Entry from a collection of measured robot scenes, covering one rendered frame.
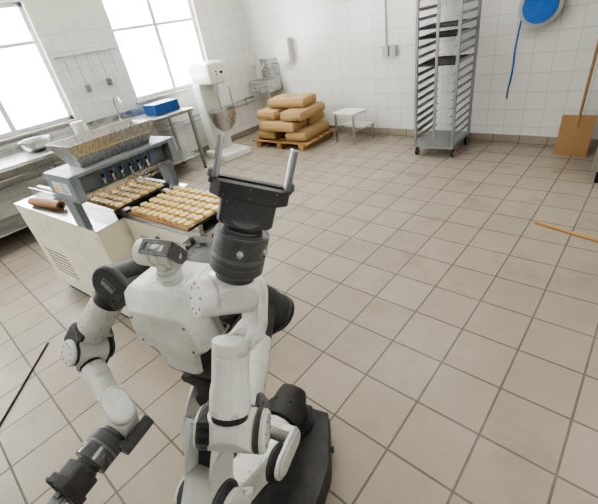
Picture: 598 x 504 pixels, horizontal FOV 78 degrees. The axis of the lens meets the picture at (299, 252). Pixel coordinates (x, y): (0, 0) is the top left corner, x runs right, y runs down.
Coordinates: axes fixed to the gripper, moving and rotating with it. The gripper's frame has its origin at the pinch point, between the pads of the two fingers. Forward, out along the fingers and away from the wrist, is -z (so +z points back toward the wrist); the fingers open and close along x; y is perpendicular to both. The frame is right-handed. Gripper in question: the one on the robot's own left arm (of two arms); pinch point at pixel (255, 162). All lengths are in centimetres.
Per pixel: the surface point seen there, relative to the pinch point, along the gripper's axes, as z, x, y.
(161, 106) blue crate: 38, 116, 510
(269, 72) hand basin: -45, -28, 670
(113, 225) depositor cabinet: 84, 70, 170
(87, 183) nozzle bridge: 61, 86, 172
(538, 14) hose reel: -144, -271, 352
